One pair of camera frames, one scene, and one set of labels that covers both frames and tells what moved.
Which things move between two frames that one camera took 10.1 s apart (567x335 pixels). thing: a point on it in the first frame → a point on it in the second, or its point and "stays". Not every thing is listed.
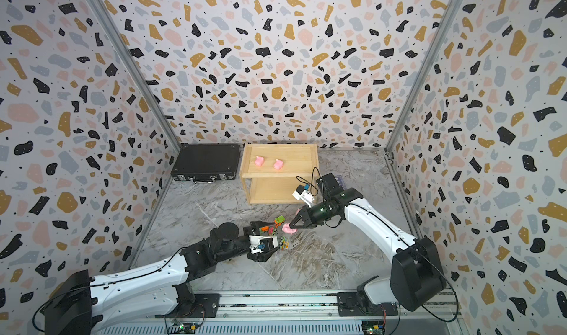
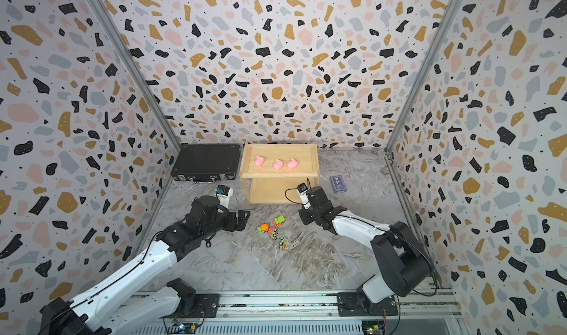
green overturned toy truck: (284, 243) stays
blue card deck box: (339, 180) stays
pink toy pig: (278, 164) stays
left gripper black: (255, 225) → (233, 226)
